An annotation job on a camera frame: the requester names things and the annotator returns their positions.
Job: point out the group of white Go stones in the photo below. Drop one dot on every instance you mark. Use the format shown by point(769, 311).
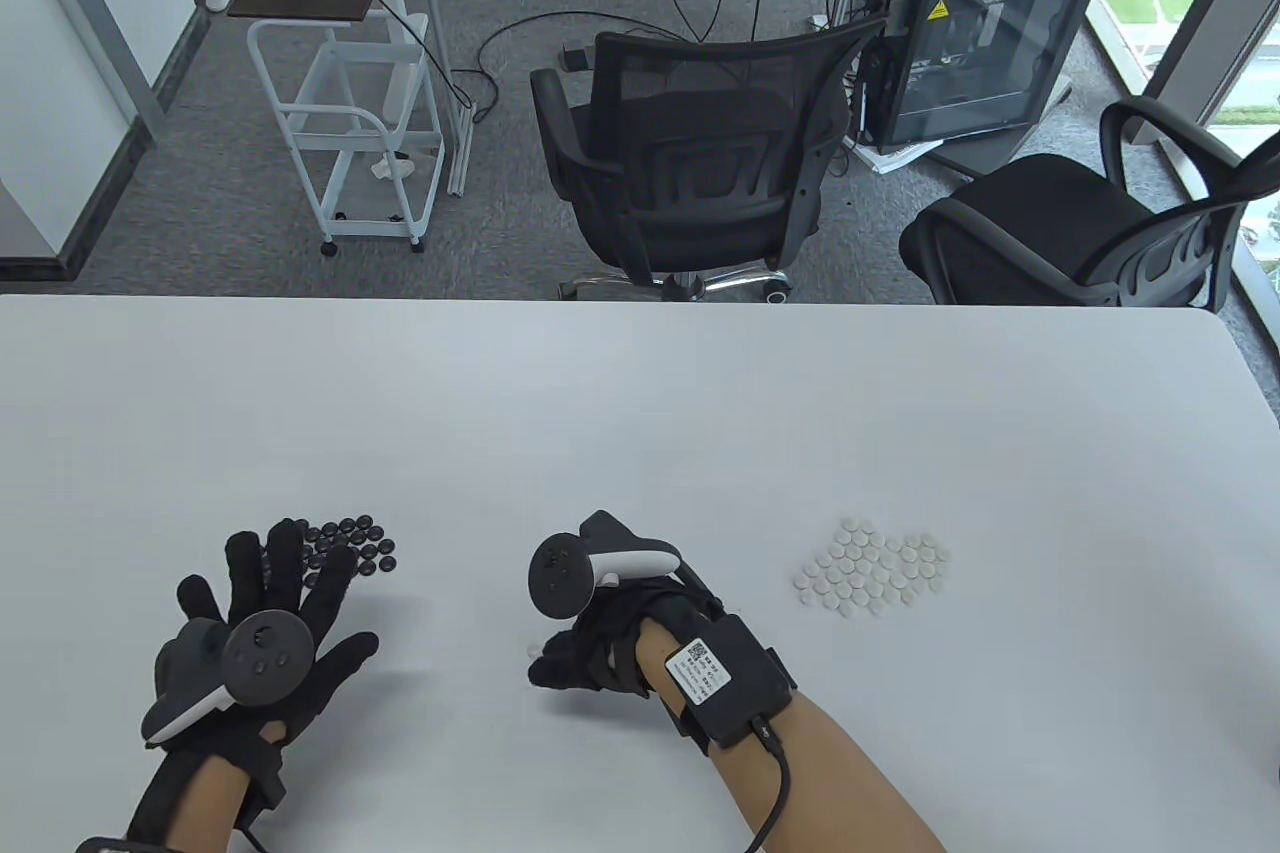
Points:
point(870, 568)

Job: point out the person's left hand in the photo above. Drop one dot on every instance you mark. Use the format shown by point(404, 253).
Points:
point(285, 578)

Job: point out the black power adapter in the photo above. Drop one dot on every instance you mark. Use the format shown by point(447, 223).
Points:
point(575, 56)

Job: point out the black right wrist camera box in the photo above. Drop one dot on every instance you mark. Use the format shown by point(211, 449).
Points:
point(730, 683)

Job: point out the person's right hand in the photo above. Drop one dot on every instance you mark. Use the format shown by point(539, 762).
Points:
point(590, 653)

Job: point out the black white hand controller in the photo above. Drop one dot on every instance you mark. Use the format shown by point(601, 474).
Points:
point(560, 578)
point(265, 658)

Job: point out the black white left hand controller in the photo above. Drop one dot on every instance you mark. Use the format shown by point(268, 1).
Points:
point(265, 658)

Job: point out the person's right forearm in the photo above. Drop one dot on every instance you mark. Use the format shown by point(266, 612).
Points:
point(850, 783)

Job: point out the black glass computer tower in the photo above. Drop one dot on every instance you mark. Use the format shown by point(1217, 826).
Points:
point(980, 43)

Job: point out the black office chair curved armrests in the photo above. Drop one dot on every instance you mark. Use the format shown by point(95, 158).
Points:
point(1030, 203)

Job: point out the black mesh office chair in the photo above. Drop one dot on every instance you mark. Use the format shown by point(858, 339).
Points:
point(700, 73)

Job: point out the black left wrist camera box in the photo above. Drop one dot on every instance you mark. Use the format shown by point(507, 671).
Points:
point(110, 846)

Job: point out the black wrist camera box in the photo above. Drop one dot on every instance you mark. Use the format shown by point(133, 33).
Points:
point(110, 846)
point(730, 683)

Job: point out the white papers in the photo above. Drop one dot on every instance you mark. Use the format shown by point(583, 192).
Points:
point(890, 158)

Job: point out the group of black Go stones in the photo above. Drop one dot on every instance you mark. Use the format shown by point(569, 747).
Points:
point(375, 553)

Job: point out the aluminium profile rods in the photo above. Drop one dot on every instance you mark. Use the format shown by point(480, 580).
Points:
point(435, 13)

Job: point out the white rolling cart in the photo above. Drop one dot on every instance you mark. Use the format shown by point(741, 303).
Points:
point(375, 78)

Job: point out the person's left forearm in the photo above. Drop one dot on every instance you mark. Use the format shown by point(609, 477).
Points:
point(205, 803)

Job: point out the white crumpled tissue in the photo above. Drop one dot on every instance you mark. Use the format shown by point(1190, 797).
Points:
point(392, 166)

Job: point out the black white right hand controller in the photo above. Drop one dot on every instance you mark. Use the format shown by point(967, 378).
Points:
point(560, 578)

